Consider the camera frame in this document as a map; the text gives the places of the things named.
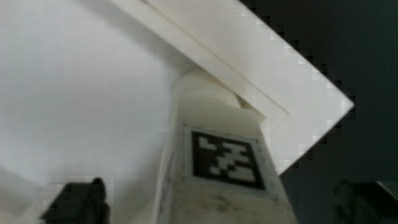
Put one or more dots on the white table leg with tag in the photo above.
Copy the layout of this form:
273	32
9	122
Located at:
218	185

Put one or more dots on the white square tabletop with sockets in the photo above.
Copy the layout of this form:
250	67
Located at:
94	54

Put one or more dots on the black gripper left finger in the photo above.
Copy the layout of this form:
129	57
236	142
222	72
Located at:
78	206

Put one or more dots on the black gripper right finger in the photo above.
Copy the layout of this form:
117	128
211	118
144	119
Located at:
366	203

